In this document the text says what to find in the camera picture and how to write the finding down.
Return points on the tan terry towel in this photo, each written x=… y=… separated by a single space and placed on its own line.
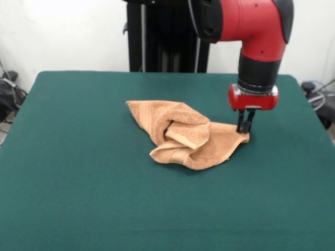
x=193 y=125

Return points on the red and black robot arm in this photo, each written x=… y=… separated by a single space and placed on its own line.
x=251 y=26

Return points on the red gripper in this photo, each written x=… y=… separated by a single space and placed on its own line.
x=251 y=100

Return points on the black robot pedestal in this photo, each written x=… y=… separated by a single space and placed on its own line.
x=162 y=39

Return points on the dark green table cloth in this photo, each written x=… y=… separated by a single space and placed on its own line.
x=78 y=188

